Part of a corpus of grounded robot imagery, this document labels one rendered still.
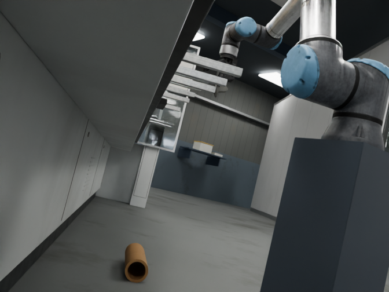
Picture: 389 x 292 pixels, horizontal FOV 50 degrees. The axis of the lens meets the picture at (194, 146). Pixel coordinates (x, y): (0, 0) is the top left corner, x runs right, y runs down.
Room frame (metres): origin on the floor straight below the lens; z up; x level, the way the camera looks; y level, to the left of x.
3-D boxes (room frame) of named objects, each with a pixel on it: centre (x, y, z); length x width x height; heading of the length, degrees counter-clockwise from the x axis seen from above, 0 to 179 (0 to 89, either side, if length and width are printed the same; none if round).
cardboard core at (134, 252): (1.62, 0.11, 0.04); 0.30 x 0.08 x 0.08; 9
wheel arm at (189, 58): (1.50, 0.11, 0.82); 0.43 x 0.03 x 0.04; 99
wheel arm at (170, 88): (2.73, 0.33, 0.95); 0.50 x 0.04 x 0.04; 99
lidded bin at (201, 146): (10.34, -0.21, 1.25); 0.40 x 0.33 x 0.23; 124
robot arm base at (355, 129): (1.29, -0.48, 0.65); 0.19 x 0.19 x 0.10
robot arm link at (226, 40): (2.03, -0.05, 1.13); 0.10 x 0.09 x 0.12; 18
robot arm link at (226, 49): (2.04, -0.05, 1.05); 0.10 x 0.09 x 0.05; 8
